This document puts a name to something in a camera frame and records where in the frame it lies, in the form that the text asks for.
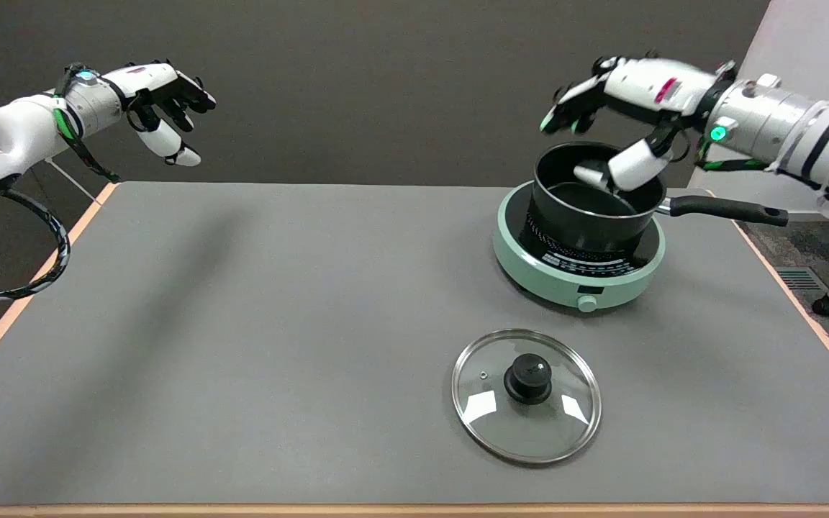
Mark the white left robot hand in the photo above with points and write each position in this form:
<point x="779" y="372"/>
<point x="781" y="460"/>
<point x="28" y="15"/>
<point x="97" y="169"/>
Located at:
<point x="148" y="78"/>

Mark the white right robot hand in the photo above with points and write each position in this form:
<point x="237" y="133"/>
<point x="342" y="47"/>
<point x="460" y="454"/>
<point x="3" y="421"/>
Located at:
<point x="648" y="79"/>

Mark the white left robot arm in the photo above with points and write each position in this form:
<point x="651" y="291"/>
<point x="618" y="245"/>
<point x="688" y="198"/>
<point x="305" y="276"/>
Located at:
<point x="22" y="129"/>

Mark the green induction cooker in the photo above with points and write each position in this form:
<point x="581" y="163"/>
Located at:
<point x="551" y="277"/>

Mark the grey floor vent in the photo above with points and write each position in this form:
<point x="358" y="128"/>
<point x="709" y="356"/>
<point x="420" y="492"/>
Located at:
<point x="799" y="278"/>

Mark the glass lid with black knob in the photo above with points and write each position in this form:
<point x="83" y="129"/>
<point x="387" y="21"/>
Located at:
<point x="526" y="396"/>

